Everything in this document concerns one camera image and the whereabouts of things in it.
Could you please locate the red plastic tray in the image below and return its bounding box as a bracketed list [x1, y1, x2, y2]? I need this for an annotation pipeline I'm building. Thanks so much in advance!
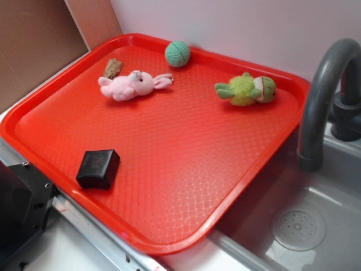
[1, 34, 309, 255]

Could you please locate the pink plush bunny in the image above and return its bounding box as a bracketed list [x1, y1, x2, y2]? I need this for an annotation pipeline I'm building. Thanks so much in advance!
[98, 70, 174, 102]

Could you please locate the green plush frog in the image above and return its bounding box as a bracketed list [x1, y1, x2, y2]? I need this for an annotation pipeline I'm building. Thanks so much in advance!
[214, 72, 277, 107]

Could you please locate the green textured ball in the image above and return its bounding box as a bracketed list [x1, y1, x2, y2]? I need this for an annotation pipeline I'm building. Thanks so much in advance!
[165, 41, 191, 68]

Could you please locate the black rubber block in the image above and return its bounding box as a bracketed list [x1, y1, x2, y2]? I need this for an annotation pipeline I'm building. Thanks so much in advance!
[76, 149, 121, 190]

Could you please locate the grey plastic sink basin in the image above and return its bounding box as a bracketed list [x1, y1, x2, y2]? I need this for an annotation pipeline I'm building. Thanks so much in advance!
[209, 133, 360, 270]

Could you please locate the round sink drain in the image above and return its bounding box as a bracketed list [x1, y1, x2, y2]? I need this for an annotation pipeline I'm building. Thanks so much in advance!
[271, 205, 327, 252]

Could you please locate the grey curved faucet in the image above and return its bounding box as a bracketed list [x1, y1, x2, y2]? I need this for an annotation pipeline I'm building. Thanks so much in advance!
[297, 38, 360, 172]

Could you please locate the brown cardboard panel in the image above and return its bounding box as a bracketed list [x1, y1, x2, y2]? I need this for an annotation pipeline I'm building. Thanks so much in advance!
[1, 1, 122, 112]

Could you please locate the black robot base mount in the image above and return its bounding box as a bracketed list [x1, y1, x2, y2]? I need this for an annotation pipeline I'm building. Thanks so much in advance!
[1, 163, 55, 265]

